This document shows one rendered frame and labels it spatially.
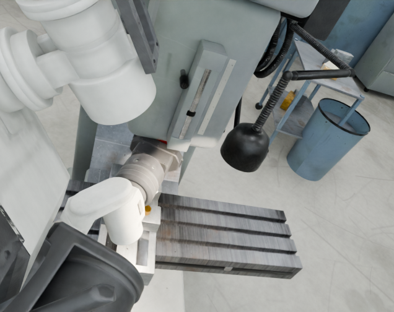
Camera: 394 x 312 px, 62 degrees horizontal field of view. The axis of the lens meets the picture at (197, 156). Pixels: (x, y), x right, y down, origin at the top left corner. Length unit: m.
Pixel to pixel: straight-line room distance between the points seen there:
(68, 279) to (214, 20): 0.41
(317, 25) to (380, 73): 4.83
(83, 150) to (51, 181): 1.04
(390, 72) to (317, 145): 3.07
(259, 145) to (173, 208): 0.64
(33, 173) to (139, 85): 0.11
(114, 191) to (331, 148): 2.50
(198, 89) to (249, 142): 0.13
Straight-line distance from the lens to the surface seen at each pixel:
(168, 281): 1.04
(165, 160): 0.72
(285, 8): 0.53
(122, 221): 0.61
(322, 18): 0.94
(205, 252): 1.03
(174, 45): 0.56
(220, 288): 2.11
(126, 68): 0.26
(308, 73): 0.51
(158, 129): 0.65
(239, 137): 0.51
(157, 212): 0.92
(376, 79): 5.77
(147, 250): 0.89
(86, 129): 1.27
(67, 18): 0.24
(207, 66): 0.53
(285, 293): 2.32
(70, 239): 0.33
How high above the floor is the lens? 1.75
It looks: 40 degrees down
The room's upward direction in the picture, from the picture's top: 25 degrees clockwise
